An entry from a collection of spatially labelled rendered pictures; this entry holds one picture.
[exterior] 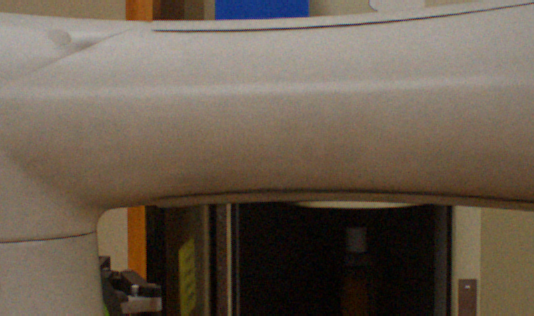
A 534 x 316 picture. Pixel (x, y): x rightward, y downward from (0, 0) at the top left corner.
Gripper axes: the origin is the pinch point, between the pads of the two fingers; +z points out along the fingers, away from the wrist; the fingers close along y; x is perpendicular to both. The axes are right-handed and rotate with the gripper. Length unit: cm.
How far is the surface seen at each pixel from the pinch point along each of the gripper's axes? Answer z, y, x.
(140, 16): 34.9, -0.3, -23.7
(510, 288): 87, -51, 14
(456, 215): 44, -36, -1
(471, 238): 44, -38, 2
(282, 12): 33.0, -15.6, -23.8
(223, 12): 33.1, -9.4, -23.9
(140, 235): 35.2, 0.0, 0.0
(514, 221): 87, -51, 4
